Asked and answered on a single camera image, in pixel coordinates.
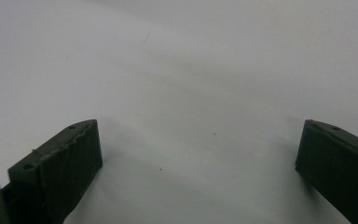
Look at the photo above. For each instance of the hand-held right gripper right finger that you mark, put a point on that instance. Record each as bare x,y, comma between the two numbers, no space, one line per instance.
338,168

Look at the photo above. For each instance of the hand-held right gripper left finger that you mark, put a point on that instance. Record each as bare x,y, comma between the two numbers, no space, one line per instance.
65,168

